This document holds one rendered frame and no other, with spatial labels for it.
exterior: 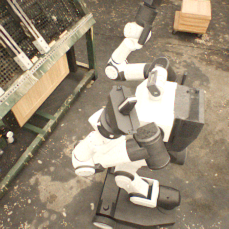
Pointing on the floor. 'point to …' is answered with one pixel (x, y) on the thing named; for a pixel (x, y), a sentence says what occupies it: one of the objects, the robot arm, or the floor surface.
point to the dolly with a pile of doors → (192, 17)
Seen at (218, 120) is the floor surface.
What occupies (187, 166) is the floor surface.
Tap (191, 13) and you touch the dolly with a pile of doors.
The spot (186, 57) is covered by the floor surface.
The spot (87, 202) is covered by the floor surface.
